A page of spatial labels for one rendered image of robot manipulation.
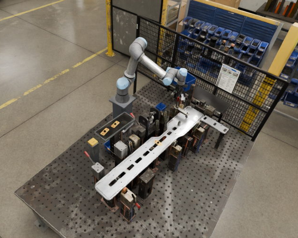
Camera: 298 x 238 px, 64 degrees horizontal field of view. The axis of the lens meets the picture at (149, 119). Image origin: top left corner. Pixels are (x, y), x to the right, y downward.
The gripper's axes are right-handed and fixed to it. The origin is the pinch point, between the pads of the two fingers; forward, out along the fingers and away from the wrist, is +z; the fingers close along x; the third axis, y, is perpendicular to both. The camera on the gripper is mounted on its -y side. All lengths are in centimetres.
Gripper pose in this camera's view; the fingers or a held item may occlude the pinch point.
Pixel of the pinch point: (178, 98)
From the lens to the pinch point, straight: 247.9
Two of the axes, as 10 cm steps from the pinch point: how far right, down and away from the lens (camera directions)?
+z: -0.8, 7.0, 7.1
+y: -6.5, 5.0, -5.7
